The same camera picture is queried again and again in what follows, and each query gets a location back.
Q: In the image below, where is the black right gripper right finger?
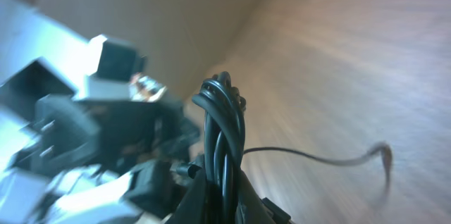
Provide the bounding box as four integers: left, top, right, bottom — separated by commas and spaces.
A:
235, 171, 292, 224

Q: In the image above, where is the black cable bundle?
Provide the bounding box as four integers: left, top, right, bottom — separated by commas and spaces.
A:
191, 70, 393, 224

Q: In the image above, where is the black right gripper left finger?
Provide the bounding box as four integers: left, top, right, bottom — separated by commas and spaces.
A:
168, 170, 209, 224

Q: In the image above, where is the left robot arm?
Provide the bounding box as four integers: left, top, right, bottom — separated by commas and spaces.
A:
1, 36, 202, 223

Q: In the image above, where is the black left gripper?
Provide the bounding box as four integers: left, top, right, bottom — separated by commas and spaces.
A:
31, 95, 200, 217

